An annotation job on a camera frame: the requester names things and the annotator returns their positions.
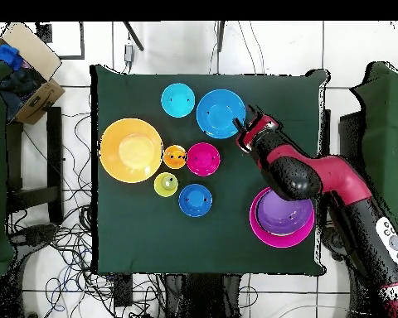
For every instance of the medium blue plastic bowl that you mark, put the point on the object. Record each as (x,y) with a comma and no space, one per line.
(217,112)

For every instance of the small red plastic bowl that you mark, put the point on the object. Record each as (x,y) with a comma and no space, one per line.
(203,159)

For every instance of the purple plastic bowl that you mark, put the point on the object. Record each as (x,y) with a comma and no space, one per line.
(285,215)

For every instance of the large pink plastic bowl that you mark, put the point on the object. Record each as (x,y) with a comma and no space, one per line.
(285,240)

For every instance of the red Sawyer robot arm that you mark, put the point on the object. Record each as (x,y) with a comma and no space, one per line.
(335,175)

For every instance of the small light blue bowl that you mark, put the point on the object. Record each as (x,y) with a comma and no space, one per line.
(179,107)

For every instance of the orange plastic cup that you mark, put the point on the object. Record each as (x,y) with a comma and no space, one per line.
(174,162)

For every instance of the black tripod leg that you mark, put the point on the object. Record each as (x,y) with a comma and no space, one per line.
(220,34)
(134,36)

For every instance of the small dark blue bowl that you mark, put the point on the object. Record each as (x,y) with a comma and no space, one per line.
(195,200)

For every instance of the yellow plastic cup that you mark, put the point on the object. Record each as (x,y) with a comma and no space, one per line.
(162,187)

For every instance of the large orange plastic bowl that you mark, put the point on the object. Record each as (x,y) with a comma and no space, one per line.
(129,152)

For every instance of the grey power adapter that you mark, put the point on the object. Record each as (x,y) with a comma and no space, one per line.
(128,53)

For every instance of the dark green tablecloth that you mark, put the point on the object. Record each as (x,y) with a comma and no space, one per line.
(136,232)

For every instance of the black power strip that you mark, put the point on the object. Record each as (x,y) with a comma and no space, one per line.
(123,291)

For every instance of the dark fabric bundle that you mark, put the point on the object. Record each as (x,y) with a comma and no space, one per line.
(20,86)

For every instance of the cardboard box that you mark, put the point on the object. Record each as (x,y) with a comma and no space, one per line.
(30,46)

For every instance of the bright blue cloth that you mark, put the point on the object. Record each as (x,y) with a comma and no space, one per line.
(3,54)

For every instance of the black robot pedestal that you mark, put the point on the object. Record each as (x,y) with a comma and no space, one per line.
(202,294)

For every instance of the black metal frame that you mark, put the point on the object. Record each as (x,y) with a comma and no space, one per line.
(54,149)

